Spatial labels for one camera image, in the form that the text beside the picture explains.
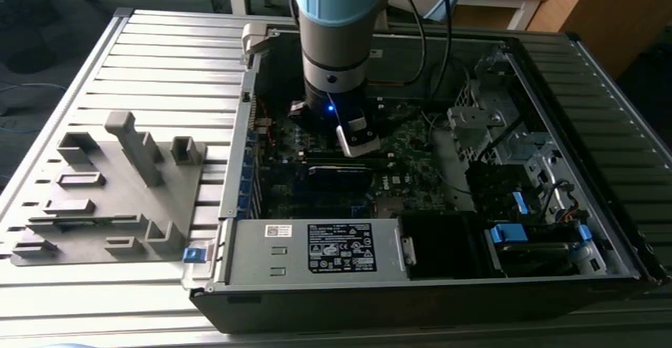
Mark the grey case handle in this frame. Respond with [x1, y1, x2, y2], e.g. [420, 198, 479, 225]
[240, 23, 280, 66]

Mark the hard disk in blue carrier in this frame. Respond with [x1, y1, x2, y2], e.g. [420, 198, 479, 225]
[485, 223, 576, 278]

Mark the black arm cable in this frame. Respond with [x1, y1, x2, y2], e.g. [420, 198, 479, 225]
[365, 0, 429, 88]
[428, 0, 455, 99]

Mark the thick black case cable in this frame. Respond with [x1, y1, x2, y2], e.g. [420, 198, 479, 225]
[475, 115, 527, 164]

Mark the black RAM slot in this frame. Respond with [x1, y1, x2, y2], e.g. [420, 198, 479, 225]
[307, 161, 395, 168]
[307, 157, 393, 164]
[305, 148, 393, 155]
[305, 152, 393, 160]

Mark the blue plastic clip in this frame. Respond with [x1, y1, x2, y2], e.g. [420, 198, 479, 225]
[507, 191, 529, 216]

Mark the grey parts rack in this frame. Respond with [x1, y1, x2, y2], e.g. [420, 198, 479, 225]
[8, 110, 211, 267]

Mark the brown chipset heatsink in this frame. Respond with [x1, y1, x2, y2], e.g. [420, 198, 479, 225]
[375, 196, 407, 214]

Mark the silver metal drive cage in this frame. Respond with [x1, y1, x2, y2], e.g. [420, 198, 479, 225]
[445, 44, 568, 176]

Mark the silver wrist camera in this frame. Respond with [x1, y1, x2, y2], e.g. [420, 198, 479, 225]
[335, 117, 381, 159]

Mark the black plastic shroud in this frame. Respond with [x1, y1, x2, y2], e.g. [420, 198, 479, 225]
[397, 212, 489, 282]

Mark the blue plastic tab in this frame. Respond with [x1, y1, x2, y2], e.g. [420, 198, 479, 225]
[576, 224, 596, 253]

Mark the black graphics card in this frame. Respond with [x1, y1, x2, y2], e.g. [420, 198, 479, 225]
[307, 165, 377, 203]

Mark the green motherboard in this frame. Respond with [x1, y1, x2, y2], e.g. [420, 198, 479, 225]
[249, 102, 477, 220]

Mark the black open PC case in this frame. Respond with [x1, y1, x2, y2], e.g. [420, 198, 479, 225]
[180, 20, 672, 335]

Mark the grey power supply unit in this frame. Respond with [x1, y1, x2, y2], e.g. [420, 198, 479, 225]
[224, 217, 419, 286]

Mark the wooden cabinet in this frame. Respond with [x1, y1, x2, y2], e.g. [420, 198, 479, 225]
[527, 0, 672, 78]

